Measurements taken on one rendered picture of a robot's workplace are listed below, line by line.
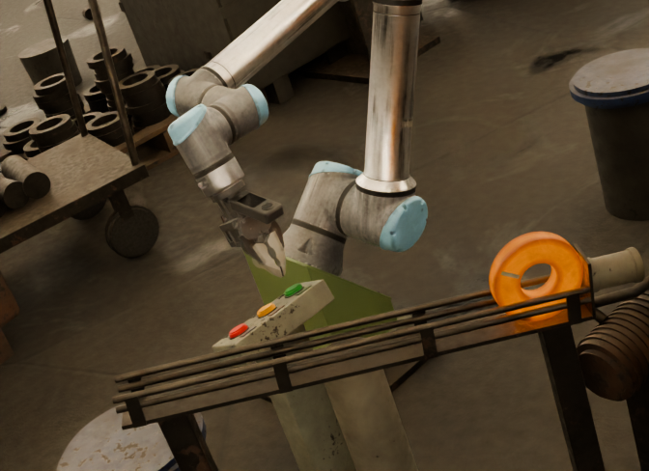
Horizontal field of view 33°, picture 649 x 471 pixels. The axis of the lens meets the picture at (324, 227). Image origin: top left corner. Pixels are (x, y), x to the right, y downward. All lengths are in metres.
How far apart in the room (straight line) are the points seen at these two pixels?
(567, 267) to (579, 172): 1.84
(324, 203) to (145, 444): 0.83
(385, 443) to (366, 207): 0.70
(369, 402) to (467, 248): 1.33
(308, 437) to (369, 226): 0.62
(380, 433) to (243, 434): 0.82
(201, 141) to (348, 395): 0.57
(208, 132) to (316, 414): 0.63
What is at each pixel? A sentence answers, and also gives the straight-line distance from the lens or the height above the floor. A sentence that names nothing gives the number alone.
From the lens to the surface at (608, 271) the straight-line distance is 1.84.
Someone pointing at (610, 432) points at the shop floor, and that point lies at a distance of 2.57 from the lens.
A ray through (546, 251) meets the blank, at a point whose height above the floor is 0.75.
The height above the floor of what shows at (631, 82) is 0.43.
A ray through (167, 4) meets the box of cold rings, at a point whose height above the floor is 0.53.
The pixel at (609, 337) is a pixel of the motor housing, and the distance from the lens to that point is 1.95.
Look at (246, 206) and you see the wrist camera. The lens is 2.12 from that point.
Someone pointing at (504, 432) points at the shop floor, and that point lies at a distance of 2.63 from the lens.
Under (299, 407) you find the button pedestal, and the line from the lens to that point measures 2.25.
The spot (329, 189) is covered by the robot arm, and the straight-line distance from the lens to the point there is 2.75.
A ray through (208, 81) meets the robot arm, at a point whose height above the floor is 0.99.
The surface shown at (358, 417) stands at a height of 0.41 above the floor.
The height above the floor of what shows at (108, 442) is 0.43.
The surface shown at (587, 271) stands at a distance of 1.81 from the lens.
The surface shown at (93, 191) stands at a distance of 3.90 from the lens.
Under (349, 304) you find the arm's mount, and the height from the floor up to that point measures 0.26.
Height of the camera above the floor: 1.67
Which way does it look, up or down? 27 degrees down
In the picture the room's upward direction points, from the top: 19 degrees counter-clockwise
